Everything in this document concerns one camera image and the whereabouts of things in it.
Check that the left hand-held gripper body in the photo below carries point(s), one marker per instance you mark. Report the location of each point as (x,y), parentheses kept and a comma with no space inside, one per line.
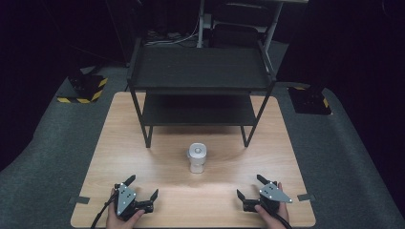
(126,197)

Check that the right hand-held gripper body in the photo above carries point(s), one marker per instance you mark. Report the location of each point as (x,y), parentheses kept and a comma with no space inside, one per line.
(271,193)

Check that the black two-tier shelf rack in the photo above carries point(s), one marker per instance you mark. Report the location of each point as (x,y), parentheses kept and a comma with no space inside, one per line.
(199,68)

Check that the person's left hand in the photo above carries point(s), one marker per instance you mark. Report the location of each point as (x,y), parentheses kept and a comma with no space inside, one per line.
(118,220)

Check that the person's right hand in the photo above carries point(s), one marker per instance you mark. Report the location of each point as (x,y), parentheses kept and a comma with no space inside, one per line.
(274,219)

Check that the grey tape strip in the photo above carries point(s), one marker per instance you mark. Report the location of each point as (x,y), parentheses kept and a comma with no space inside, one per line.
(79,200)
(306,197)

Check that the yellow-black striped stand base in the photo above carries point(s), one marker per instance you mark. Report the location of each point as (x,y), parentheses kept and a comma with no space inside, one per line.
(85,89)
(310,101)

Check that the black office chair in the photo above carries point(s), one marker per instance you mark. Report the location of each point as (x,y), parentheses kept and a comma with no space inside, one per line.
(237,30)

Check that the white desk frame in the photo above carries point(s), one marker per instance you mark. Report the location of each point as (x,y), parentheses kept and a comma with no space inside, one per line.
(201,22)

